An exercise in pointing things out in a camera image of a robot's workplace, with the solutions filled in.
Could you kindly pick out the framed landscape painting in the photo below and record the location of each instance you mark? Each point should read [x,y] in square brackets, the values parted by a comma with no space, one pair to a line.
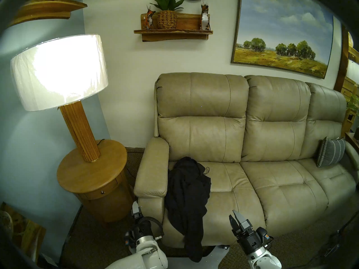
[280,33]

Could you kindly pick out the orange fox figurine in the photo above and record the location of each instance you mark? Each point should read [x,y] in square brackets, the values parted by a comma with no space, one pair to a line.
[148,21]

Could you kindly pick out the white fox figurine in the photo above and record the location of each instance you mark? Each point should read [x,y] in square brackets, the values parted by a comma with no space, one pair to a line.
[205,19]

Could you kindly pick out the live edge wooden wall shelf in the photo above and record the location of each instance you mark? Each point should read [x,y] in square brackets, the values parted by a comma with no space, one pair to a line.
[186,23]

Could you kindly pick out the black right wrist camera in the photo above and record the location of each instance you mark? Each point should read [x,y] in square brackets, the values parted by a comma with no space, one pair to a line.
[263,234]

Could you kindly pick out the grey striped pillow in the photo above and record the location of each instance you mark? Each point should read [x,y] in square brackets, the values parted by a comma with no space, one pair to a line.
[331,152]

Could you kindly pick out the green leafy plant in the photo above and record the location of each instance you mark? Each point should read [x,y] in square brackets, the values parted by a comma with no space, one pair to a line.
[353,104]

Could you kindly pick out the brown canvas picture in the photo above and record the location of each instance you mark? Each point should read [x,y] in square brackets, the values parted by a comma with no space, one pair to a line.
[25,232]

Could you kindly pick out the white shade wooden lamp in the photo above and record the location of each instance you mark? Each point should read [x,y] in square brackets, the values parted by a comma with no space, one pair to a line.
[56,72]

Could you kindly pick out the grey white robot base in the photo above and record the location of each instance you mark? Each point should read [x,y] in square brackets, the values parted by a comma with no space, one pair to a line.
[216,257]

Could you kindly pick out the round wooden side table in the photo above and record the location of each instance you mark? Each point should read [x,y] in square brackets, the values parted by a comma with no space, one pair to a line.
[92,170]

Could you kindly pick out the black tripod stand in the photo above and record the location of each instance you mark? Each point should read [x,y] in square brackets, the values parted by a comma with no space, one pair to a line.
[336,237]

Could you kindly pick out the beige leather sofa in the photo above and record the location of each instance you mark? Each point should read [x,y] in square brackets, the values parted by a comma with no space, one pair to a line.
[252,136]

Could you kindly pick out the black jacket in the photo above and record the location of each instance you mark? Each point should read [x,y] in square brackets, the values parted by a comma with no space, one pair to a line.
[188,198]

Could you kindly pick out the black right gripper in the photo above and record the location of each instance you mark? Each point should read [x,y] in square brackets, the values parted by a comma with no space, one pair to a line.
[251,241]

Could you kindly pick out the dark wooden table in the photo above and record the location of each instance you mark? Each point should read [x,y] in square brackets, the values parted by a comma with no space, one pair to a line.
[352,141]

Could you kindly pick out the wooden corner wall shelf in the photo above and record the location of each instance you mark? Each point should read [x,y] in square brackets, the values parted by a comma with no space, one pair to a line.
[47,9]

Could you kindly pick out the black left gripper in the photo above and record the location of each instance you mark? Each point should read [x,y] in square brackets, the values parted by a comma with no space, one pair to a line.
[140,232]

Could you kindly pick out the green plant in wicker pot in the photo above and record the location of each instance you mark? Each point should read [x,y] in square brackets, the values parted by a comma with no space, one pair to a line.
[167,19]

